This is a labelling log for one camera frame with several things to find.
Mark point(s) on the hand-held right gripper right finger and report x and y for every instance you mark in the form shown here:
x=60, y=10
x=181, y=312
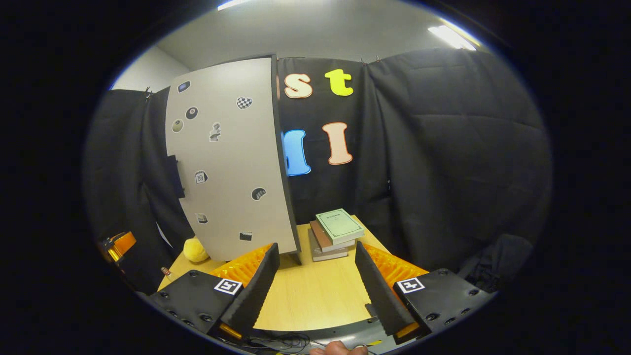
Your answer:
x=377, y=296

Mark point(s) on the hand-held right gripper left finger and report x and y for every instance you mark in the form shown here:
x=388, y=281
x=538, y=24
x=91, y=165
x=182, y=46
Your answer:
x=259, y=291

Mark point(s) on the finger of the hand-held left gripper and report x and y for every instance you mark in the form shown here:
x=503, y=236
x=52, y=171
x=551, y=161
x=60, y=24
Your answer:
x=123, y=244

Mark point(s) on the clear plastic bottle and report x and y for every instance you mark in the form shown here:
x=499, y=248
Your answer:
x=166, y=271

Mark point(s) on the light grey cabinet door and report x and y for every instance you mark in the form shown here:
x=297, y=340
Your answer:
x=231, y=162

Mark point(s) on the dark grey cabinet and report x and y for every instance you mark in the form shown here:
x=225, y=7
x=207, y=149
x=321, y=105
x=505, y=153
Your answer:
x=280, y=148

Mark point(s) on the grey book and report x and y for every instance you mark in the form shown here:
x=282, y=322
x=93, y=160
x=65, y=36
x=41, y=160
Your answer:
x=328, y=255

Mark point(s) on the green book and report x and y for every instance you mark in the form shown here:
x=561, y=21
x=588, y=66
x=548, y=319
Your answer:
x=339, y=226

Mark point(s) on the brown book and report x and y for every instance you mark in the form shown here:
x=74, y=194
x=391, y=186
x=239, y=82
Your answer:
x=320, y=236

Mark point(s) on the black backdrop cloth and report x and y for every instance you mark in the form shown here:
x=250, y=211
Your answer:
x=443, y=172

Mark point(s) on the ceiling light panel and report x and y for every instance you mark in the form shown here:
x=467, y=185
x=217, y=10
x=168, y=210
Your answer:
x=451, y=37
x=232, y=4

